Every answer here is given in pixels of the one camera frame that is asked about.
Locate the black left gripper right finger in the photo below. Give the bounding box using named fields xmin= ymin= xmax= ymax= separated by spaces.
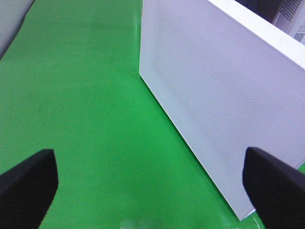
xmin=242 ymin=147 xmax=305 ymax=229

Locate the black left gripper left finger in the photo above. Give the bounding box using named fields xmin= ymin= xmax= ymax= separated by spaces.
xmin=0 ymin=149 xmax=59 ymax=229

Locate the white microwave door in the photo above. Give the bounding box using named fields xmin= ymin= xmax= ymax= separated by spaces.
xmin=139 ymin=0 xmax=305 ymax=220

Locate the clear tape strip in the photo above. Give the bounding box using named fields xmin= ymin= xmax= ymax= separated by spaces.
xmin=120 ymin=218 xmax=160 ymax=229

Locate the white microwave oven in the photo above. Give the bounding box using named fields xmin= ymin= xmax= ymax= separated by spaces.
xmin=234 ymin=0 xmax=305 ymax=46

